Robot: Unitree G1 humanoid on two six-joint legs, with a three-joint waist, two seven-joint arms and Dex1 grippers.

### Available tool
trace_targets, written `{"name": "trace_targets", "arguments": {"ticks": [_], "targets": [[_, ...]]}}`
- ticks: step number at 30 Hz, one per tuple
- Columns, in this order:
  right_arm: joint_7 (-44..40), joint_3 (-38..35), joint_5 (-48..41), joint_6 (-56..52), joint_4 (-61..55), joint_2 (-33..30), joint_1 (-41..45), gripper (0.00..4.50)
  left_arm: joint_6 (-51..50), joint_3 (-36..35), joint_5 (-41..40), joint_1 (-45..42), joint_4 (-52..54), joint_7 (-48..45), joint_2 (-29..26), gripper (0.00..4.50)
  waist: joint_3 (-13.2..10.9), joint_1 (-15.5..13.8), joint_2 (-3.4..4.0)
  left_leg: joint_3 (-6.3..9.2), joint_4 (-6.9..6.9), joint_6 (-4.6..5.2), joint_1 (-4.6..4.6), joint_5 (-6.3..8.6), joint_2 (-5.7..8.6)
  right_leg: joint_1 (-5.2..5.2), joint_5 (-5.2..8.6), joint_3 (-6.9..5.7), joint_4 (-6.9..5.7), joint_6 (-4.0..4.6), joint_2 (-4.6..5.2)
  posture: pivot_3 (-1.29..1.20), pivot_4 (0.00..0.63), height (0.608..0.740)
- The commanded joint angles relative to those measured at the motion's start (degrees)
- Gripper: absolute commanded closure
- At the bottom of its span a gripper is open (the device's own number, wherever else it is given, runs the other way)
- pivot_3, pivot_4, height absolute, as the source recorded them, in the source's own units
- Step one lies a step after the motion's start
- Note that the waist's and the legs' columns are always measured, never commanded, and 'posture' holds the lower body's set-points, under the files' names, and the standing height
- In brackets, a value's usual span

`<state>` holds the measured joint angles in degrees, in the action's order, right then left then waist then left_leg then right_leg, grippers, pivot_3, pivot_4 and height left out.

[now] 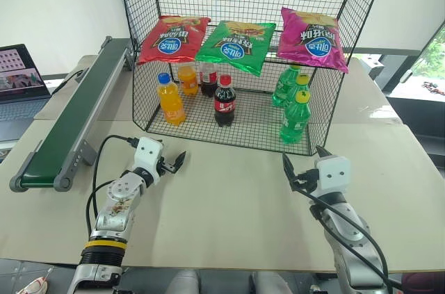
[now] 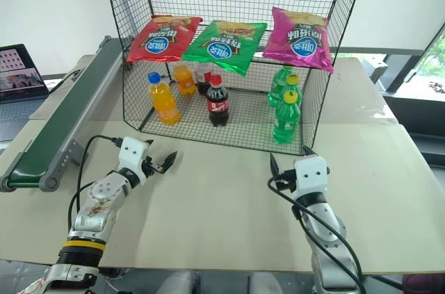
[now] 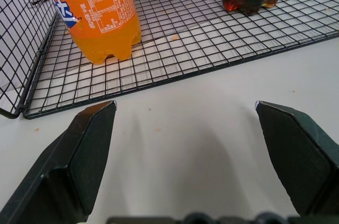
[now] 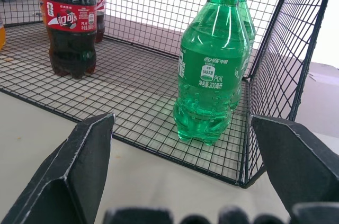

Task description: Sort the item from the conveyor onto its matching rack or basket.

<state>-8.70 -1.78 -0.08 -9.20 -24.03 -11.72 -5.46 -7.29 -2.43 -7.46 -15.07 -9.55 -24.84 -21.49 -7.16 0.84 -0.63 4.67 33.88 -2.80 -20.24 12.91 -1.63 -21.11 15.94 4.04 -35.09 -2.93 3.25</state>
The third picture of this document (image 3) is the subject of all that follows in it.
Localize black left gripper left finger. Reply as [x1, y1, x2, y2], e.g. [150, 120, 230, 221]
[0, 100, 118, 224]

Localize orange soda bottle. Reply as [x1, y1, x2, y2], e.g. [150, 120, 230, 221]
[38, 0, 142, 65]

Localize black wire mesh rack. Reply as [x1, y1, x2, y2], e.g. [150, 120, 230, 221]
[0, 0, 339, 120]

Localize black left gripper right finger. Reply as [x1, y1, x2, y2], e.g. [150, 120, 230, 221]
[254, 100, 339, 217]

